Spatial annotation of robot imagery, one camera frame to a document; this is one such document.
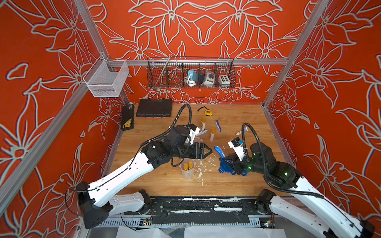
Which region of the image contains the blue white item in basket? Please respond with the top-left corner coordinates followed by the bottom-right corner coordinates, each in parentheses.
top-left (184, 70), bottom-right (198, 87)

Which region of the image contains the white bottle yellow cap far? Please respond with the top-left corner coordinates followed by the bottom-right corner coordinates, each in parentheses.
top-left (200, 118), bottom-right (206, 131)

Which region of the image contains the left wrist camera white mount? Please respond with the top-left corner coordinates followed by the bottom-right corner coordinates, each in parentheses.
top-left (186, 124), bottom-right (200, 145)

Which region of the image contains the white wire basket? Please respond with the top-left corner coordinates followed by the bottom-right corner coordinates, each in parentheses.
top-left (84, 60), bottom-right (130, 98)

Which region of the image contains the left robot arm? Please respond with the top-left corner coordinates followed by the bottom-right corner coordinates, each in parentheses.
top-left (75, 124), bottom-right (212, 229)

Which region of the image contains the white button box in basket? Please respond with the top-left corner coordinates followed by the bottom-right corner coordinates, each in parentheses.
top-left (218, 74), bottom-right (231, 88)

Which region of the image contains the aluminium frame post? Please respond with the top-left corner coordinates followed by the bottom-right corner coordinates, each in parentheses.
top-left (263, 0), bottom-right (328, 108)
top-left (74, 1), bottom-right (130, 104)

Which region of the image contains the black tool case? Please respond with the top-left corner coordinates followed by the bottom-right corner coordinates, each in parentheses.
top-left (136, 99), bottom-right (173, 118)

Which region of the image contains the black wire wall basket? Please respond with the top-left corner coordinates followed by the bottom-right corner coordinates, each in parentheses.
top-left (147, 56), bottom-right (236, 89)

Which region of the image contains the blue lid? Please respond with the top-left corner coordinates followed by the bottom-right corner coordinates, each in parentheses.
top-left (218, 158), bottom-right (236, 175)
top-left (241, 170), bottom-right (248, 177)

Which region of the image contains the aluminium frame post right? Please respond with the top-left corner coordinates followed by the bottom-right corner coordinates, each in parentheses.
top-left (263, 0), bottom-right (328, 108)

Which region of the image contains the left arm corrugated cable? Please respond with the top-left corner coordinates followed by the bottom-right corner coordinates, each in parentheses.
top-left (139, 103), bottom-right (192, 148)

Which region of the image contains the white blue toothpaste tube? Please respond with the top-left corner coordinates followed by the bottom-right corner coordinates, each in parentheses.
top-left (197, 130), bottom-right (208, 136)

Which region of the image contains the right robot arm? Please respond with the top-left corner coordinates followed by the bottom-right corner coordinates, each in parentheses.
top-left (224, 138), bottom-right (375, 238)

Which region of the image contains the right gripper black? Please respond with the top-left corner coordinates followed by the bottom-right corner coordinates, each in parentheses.
top-left (220, 153), bottom-right (267, 176)

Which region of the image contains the grey device in basket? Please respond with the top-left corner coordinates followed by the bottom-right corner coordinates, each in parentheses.
top-left (199, 70), bottom-right (215, 88)

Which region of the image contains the black box yellow label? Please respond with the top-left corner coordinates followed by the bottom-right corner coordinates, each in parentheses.
top-left (120, 104), bottom-right (135, 131)

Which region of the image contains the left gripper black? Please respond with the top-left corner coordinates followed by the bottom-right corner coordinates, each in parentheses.
top-left (172, 142), bottom-right (214, 160)

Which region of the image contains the yellow tape measure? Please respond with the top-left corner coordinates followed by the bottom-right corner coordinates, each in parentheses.
top-left (197, 106), bottom-right (213, 117)

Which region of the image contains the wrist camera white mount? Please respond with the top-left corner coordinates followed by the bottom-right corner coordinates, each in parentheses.
top-left (186, 124), bottom-right (200, 145)
top-left (228, 137), bottom-right (246, 161)

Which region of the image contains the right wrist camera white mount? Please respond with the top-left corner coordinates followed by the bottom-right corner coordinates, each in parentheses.
top-left (228, 137), bottom-right (246, 161)

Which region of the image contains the aluminium crossbar back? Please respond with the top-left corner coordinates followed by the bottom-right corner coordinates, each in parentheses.
top-left (106, 58), bottom-right (289, 67)

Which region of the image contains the white red toothpaste tube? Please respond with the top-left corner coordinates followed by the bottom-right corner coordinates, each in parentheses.
top-left (236, 127), bottom-right (249, 135)

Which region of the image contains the aluminium frame post left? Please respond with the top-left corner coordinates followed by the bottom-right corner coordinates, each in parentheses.
top-left (74, 1), bottom-right (130, 104)

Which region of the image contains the clear plastic container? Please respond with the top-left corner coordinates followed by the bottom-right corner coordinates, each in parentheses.
top-left (180, 159), bottom-right (195, 179)

